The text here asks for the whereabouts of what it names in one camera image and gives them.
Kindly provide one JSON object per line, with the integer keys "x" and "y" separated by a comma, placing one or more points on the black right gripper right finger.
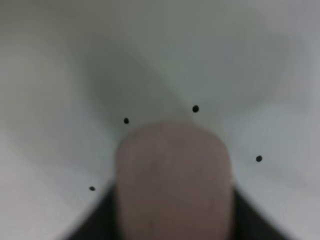
{"x": 248, "y": 224}

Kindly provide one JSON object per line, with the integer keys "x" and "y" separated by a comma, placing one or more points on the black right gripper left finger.
{"x": 101, "y": 224}

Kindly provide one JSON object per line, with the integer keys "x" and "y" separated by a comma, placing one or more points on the pink peach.
{"x": 173, "y": 182}

